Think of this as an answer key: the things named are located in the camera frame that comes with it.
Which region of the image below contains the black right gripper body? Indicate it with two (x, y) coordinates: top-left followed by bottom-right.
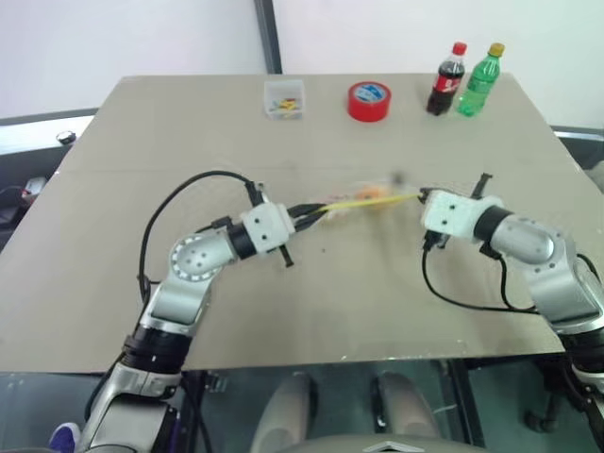
(418, 173), (495, 252)

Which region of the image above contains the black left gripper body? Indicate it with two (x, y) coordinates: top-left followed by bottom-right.
(248, 181), (305, 270)

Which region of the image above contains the orange sesame bread bun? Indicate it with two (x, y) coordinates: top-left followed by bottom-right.
(356, 186), (392, 210)

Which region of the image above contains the clear yellow-zipper plastic bag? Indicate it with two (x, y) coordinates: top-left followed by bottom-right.
(310, 174), (424, 224)

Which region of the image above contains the red tape roll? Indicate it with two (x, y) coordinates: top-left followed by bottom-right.
(347, 80), (394, 124)

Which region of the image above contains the cola bottle with red cap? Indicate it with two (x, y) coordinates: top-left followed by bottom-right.
(426, 41), (468, 117)

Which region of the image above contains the clear box of coloured pins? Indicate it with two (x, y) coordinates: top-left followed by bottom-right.
(263, 78), (305, 122)

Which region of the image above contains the green bottle with yellow cap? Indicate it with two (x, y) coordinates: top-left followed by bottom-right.
(455, 42), (506, 118)

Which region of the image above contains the grey rounded leg shape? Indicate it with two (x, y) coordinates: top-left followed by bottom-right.
(249, 372), (315, 453)
(377, 372), (443, 440)

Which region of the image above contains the dark side counter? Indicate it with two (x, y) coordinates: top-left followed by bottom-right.
(549, 123), (604, 190)
(0, 108), (99, 251)

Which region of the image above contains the black caster wheel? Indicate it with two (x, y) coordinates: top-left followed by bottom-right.
(524, 406), (563, 433)

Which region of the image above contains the purple shoe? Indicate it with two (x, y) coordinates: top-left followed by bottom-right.
(49, 422), (83, 453)

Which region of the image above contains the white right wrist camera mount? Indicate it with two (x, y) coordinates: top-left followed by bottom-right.
(420, 189), (505, 245)

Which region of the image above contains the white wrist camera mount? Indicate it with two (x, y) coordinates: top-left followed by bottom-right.
(239, 202), (296, 254)
(420, 189), (505, 245)

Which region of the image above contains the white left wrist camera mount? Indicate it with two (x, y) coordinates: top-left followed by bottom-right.
(239, 202), (296, 254)

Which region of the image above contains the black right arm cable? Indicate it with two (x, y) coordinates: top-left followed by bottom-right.
(421, 244), (540, 314)

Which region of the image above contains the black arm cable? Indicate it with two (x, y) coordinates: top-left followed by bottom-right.
(137, 170), (265, 303)
(421, 244), (540, 314)

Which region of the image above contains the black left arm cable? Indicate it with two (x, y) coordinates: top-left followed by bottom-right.
(137, 170), (265, 303)

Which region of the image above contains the black table frame leg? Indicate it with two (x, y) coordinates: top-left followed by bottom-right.
(443, 361), (485, 447)
(181, 370), (211, 453)

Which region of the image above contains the dark grey wall pillar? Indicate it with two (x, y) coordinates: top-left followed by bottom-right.
(254, 0), (283, 76)

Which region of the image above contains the black coiled cable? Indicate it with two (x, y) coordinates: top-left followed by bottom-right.
(0, 186), (29, 228)

